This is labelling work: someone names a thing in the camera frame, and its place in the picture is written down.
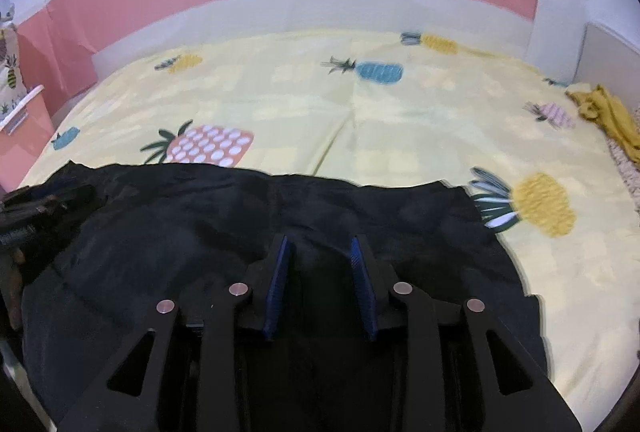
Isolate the black large garment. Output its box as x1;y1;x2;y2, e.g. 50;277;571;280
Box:
22;163;548;431

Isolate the person's left hand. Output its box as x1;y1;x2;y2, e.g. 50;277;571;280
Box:
1;248;25;330

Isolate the pink bedside cabinet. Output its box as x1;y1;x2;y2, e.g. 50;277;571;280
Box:
0;85;54;192

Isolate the pineapple print storage bag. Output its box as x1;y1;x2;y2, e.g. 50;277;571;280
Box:
0;4;27;121

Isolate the yellow pineapple print bedsheet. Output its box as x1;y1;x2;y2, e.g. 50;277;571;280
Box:
26;31;639;431

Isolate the pink speckled blanket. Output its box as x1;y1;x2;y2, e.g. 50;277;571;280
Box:
605;95;640;215

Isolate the mustard yellow crumpled cloth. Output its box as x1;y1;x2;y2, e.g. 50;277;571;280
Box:
566;84;640;166

